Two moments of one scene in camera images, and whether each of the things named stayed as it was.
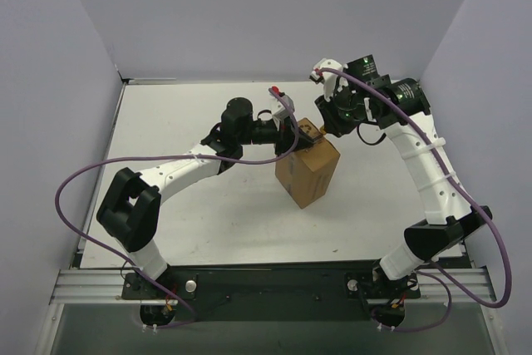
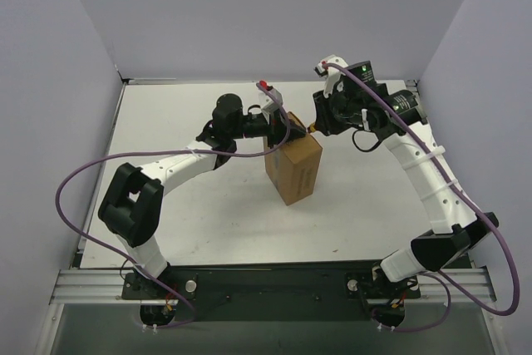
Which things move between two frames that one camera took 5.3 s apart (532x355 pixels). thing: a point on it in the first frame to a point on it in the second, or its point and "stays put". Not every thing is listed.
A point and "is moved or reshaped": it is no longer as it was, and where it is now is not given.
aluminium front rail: x=457 y=286 stays put
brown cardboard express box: x=305 y=175 is moved or reshaped
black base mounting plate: x=271 y=291 stays put
